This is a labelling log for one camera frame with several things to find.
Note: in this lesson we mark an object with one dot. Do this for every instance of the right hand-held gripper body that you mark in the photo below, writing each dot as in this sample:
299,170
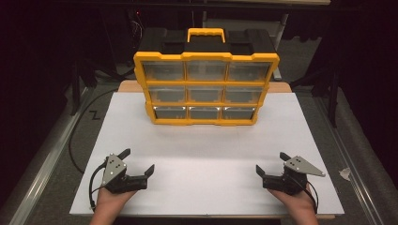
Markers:
300,165

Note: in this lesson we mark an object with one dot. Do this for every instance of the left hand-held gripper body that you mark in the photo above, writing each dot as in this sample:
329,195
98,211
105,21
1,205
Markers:
115,167

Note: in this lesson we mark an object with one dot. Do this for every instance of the person's left hand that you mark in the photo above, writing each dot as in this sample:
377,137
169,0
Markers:
109,201

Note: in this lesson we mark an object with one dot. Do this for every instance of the person's right hand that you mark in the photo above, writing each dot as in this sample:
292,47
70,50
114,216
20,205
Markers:
298,204

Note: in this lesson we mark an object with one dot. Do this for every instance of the crumpled white paper scrap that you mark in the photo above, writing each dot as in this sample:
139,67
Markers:
345,173

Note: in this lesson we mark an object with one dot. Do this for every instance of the white board sheet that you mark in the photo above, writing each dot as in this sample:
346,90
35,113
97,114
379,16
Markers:
203,150

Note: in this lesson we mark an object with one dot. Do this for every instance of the black metal stand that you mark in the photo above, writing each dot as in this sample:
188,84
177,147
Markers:
333,93
75,87

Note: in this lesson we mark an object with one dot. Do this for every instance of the set of clear plastic drawers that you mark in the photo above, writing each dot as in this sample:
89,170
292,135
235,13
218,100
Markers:
164,71

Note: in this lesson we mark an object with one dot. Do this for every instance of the yellow black drawer organizer cabinet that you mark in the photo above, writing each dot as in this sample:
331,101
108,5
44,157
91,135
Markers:
203,83

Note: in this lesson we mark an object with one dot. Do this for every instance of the aluminium rail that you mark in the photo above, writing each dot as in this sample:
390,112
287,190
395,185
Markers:
350,162
40,168

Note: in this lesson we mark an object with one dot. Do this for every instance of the grey metal post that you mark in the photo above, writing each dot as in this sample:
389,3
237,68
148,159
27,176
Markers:
280,47

